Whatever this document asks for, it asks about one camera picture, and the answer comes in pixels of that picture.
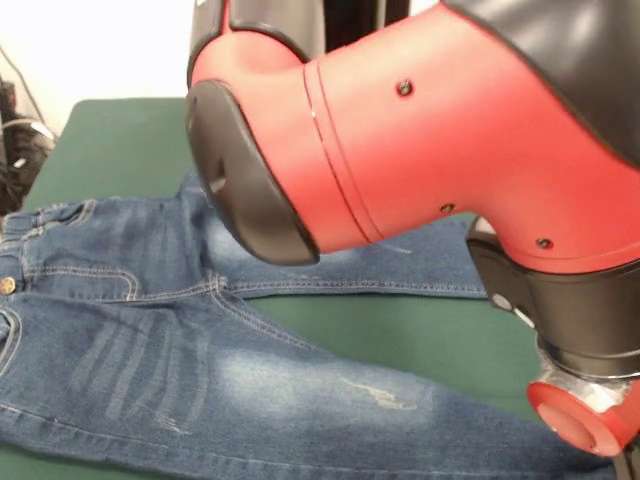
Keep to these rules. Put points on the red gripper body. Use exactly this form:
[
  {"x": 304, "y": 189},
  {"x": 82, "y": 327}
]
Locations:
[{"x": 565, "y": 415}]

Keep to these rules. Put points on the dark green table cloth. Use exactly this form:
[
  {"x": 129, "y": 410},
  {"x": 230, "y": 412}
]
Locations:
[{"x": 125, "y": 140}]

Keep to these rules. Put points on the blue denim jeans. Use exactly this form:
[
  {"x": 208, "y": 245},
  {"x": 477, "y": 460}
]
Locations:
[{"x": 150, "y": 350}]

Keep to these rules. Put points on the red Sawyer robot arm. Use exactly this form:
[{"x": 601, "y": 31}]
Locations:
[{"x": 450, "y": 150}]

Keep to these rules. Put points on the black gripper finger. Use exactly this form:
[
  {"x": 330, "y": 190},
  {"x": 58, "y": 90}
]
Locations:
[{"x": 629, "y": 465}]

